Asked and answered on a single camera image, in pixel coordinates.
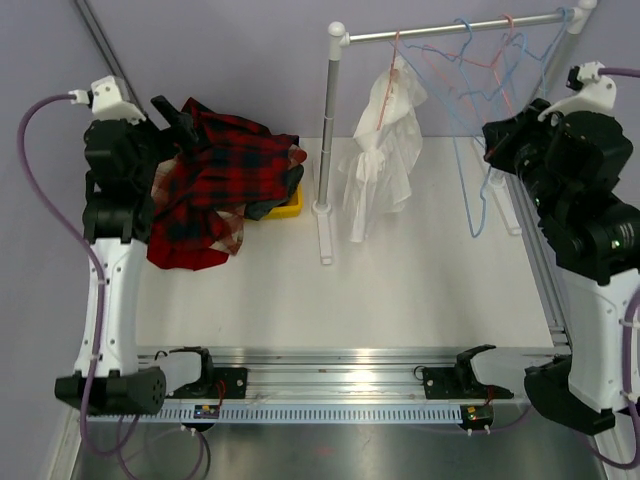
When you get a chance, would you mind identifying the slotted cable duct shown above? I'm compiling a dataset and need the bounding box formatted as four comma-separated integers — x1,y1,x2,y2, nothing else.
87,402,464,426

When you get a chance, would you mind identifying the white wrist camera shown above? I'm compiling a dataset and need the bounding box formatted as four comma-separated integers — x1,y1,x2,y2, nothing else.
68,75,146,125
537,62,617,122

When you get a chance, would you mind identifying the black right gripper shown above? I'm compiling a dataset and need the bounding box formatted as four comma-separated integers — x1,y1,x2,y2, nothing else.
484,99,567,220

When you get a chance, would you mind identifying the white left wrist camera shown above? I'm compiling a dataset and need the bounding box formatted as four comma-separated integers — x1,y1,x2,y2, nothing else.
68,75,146,125

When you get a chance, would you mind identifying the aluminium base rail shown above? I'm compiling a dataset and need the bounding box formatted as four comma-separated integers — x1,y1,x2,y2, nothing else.
67,344,571,406

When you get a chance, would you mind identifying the white pleated skirt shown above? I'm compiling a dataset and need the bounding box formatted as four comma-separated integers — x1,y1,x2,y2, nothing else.
339,58,428,243

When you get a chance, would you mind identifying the red beige checked skirt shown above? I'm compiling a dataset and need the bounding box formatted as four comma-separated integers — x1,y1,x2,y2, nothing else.
147,143,307,270

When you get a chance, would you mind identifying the solid red skirt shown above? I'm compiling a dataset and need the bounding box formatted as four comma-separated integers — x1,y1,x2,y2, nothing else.
147,98,234,271

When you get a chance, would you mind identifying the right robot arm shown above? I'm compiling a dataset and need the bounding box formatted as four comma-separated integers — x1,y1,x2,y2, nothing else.
482,98,639,435

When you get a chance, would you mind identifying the pink hanger with white skirt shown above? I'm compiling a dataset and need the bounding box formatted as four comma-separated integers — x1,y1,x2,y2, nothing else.
376,30,400,131

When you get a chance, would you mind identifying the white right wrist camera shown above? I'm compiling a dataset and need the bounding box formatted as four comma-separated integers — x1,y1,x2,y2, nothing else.
537,62,617,122

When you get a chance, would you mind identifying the dark red plaid skirt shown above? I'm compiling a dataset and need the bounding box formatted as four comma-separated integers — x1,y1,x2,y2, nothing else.
147,98,301,261

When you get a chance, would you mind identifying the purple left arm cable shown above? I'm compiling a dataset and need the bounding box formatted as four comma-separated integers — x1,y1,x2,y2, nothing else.
17,94,211,480

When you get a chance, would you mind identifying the yellow plastic bin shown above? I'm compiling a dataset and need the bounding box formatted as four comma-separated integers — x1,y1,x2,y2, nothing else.
263,183,304,220

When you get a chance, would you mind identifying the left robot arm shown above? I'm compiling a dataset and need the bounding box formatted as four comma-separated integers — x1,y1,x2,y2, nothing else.
54,96,217,416

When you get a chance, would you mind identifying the dark grey dotted skirt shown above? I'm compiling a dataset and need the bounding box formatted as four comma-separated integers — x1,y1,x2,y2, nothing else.
244,165,304,221

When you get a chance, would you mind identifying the metal clothes rack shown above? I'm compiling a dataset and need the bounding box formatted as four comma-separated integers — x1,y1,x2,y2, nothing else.
312,1,597,265

